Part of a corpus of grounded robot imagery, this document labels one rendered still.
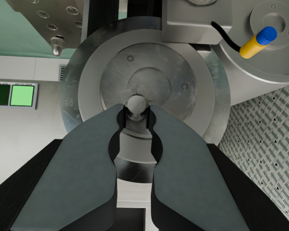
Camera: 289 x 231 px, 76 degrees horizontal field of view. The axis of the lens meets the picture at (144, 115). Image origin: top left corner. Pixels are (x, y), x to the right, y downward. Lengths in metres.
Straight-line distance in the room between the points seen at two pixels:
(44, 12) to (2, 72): 3.13
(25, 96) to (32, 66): 2.86
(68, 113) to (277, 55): 0.20
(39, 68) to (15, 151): 2.84
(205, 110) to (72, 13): 0.37
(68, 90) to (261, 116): 0.27
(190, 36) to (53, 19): 0.38
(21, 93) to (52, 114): 0.10
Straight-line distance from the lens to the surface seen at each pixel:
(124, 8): 0.64
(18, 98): 0.57
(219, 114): 0.17
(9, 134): 0.58
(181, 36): 0.17
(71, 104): 0.17
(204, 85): 0.17
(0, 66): 3.66
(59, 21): 0.50
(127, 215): 0.60
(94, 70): 0.16
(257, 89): 0.22
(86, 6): 0.21
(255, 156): 0.33
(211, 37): 0.17
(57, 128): 0.52
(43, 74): 3.30
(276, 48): 0.22
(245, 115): 0.36
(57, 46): 0.56
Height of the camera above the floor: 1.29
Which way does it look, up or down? 8 degrees down
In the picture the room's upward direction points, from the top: 178 degrees counter-clockwise
